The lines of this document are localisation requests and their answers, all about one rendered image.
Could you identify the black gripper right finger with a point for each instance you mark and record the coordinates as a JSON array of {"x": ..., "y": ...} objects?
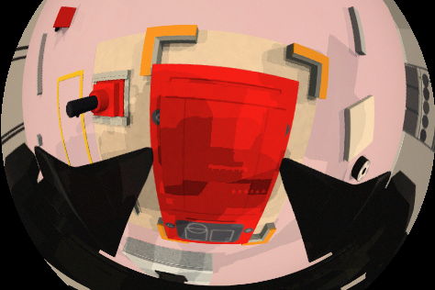
[{"x": 324, "y": 207}]

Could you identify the grey long bar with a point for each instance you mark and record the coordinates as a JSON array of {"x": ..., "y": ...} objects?
[{"x": 40, "y": 61}]

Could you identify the red toy car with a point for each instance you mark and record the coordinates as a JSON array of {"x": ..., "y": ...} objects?
[{"x": 203, "y": 230}]

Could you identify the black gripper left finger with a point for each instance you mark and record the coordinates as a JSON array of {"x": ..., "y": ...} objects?
[{"x": 101, "y": 194}]

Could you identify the yellow rectangular outline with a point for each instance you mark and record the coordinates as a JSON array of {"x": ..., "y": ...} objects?
[{"x": 68, "y": 76}]

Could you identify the black toy wheel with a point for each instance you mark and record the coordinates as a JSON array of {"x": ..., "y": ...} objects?
[{"x": 360, "y": 169}]

